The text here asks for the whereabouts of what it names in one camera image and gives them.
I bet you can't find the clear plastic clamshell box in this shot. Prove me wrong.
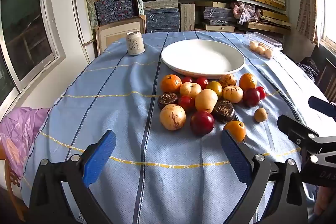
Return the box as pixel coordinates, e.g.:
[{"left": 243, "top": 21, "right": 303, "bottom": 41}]
[{"left": 243, "top": 32, "right": 283, "bottom": 60}]

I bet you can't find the stack of dark grey boxes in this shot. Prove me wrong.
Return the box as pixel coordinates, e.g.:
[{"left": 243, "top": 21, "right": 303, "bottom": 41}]
[{"left": 203, "top": 6, "right": 237, "bottom": 28}]

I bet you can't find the green-tinged orange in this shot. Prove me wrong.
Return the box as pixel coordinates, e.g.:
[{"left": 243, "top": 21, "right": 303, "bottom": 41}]
[{"left": 223, "top": 120, "right": 247, "bottom": 143}]

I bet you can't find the bright window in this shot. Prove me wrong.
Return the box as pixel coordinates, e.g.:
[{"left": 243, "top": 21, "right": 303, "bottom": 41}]
[{"left": 312, "top": 0, "right": 336, "bottom": 51}]

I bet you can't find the pink crumpled cloth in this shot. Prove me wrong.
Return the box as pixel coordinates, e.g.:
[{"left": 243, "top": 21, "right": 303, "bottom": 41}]
[{"left": 231, "top": 1, "right": 261, "bottom": 25}]

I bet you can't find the upright tan woven box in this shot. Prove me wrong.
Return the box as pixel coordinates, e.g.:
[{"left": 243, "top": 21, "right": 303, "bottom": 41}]
[{"left": 180, "top": 3, "right": 196, "bottom": 31}]

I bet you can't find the yellow pear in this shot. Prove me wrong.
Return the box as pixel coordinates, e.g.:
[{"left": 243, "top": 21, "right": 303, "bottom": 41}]
[{"left": 195, "top": 89, "right": 218, "bottom": 113}]

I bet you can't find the striped yellow pepino melon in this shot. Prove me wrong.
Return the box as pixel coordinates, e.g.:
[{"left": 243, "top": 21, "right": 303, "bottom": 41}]
[
  {"left": 222, "top": 85, "right": 244, "bottom": 104},
  {"left": 219, "top": 73, "right": 237, "bottom": 88},
  {"left": 160, "top": 104, "right": 186, "bottom": 131}
]

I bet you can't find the white oval plate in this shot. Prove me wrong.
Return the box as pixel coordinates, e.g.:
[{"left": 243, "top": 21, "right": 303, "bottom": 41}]
[{"left": 161, "top": 39, "right": 245, "bottom": 76}]

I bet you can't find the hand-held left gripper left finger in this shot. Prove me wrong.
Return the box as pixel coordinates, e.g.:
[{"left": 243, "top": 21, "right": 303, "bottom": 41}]
[{"left": 29, "top": 130, "right": 117, "bottom": 224}]

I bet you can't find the small orange mandarin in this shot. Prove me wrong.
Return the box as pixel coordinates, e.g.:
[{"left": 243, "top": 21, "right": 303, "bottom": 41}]
[{"left": 160, "top": 74, "right": 182, "bottom": 93}]

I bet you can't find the dark striped cloth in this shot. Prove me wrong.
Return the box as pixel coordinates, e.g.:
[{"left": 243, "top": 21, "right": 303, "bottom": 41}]
[{"left": 299, "top": 56, "right": 319, "bottom": 80}]

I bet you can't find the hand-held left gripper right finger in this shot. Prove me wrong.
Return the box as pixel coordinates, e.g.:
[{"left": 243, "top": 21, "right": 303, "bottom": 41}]
[{"left": 220, "top": 130, "right": 309, "bottom": 224}]

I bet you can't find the pile of pale longans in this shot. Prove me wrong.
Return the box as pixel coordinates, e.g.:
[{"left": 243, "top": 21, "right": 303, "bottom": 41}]
[{"left": 249, "top": 40, "right": 273, "bottom": 59}]

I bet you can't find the blue plaid tablecloth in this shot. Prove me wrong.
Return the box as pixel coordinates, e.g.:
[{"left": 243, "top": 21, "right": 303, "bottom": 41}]
[{"left": 21, "top": 31, "right": 319, "bottom": 224}]

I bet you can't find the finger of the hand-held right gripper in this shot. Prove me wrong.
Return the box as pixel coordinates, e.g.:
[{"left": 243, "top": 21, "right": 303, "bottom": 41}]
[
  {"left": 277, "top": 114, "right": 336, "bottom": 157},
  {"left": 308, "top": 96, "right": 336, "bottom": 119}
]

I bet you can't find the yellow-green tomato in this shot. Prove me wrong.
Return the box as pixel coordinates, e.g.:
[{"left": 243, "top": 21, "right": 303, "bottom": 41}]
[{"left": 205, "top": 81, "right": 223, "bottom": 97}]

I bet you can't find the brown carved wooden chair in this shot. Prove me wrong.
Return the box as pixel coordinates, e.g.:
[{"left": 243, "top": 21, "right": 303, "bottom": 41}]
[{"left": 0, "top": 151, "right": 27, "bottom": 222}]

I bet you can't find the large orange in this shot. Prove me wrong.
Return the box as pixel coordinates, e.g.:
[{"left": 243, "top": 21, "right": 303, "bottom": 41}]
[{"left": 239, "top": 73, "right": 258, "bottom": 91}]

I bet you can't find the stack of blue floral boxes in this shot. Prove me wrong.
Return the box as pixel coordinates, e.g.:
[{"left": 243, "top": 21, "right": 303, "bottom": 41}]
[{"left": 94, "top": 0, "right": 137, "bottom": 26}]

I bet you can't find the beige framed picture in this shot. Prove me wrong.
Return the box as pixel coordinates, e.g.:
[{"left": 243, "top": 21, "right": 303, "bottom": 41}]
[{"left": 95, "top": 14, "right": 146, "bottom": 56}]

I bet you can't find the stack of dark blue boxes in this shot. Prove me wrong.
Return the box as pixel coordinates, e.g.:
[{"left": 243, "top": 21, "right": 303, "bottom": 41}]
[{"left": 143, "top": 0, "right": 181, "bottom": 33}]

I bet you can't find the sliding glass window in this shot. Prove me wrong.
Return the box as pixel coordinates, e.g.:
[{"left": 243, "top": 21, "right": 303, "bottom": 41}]
[{"left": 0, "top": 0, "right": 67, "bottom": 119}]

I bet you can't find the pale yellow apple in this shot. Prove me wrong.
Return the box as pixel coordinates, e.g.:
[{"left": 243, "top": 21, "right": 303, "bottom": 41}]
[{"left": 180, "top": 82, "right": 202, "bottom": 98}]

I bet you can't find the white drink can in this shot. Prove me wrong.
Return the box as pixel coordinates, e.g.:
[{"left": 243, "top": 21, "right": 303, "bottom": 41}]
[{"left": 126, "top": 31, "right": 145, "bottom": 56}]

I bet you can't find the dark wooden chair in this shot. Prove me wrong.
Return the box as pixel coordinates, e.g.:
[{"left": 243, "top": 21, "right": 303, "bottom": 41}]
[{"left": 314, "top": 56, "right": 336, "bottom": 101}]

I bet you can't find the purple blanket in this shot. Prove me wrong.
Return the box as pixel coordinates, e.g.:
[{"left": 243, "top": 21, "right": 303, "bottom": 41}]
[{"left": 0, "top": 106, "right": 51, "bottom": 180}]

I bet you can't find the large dark red plum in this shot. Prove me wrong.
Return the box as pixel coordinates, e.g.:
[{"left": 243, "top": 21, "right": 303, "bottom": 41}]
[{"left": 190, "top": 110, "right": 215, "bottom": 136}]

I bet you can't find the person's right hand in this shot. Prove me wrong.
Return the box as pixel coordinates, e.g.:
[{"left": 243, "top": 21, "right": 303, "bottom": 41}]
[{"left": 314, "top": 185, "right": 336, "bottom": 217}]

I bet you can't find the small brown longan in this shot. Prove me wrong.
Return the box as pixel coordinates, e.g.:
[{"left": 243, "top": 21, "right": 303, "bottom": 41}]
[{"left": 254, "top": 108, "right": 268, "bottom": 123}]

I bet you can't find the green marble slab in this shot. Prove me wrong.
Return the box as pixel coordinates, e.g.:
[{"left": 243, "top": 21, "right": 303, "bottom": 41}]
[{"left": 83, "top": 0, "right": 98, "bottom": 30}]

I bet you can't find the white leaning board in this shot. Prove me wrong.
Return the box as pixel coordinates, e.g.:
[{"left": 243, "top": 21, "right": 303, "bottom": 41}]
[{"left": 70, "top": 0, "right": 95, "bottom": 47}]

